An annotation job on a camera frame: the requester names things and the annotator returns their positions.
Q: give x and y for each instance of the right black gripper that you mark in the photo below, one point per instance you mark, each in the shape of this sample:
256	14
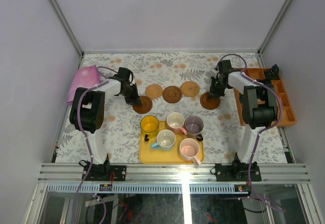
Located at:
213	92

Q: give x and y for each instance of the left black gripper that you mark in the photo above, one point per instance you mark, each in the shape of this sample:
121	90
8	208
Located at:
132	95

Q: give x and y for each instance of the brown wooden coaster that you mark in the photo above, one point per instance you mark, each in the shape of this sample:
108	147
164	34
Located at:
172	94
209	104
145	107

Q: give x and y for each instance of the woven rattan coaster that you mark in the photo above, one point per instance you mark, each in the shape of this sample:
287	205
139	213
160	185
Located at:
154	91
190	89

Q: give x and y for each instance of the purple mug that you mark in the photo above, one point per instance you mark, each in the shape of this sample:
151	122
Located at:
194	126

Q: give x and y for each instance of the pink mug cream inside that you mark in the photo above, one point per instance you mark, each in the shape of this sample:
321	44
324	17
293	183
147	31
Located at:
175	122

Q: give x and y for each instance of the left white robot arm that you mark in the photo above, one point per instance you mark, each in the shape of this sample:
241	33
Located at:
88	107

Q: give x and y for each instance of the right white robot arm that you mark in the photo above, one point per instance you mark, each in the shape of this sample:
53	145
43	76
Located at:
259	105

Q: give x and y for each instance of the yellow glass mug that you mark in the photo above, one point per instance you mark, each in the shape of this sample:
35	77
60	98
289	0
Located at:
149	127

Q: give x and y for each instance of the pink star cloth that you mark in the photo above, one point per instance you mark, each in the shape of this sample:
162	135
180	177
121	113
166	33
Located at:
86	77

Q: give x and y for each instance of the light blue mug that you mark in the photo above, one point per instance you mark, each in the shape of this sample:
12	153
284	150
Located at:
165	141

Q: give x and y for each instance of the pink mug front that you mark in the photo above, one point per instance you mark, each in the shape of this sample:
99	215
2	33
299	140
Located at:
189	150

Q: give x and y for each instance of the yellow plastic tray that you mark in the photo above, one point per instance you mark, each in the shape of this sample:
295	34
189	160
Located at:
159	157

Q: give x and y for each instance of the dark rolled item far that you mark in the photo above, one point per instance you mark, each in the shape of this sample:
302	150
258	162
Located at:
272	73

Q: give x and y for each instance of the orange wooden compartment box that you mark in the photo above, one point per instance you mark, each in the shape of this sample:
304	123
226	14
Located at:
288	117

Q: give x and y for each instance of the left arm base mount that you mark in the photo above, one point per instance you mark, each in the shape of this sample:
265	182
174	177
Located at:
103	172

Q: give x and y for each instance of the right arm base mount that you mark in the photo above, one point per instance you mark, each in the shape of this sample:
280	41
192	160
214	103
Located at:
237	171

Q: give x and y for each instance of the aluminium front rail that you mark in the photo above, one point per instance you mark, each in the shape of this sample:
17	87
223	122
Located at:
139	178

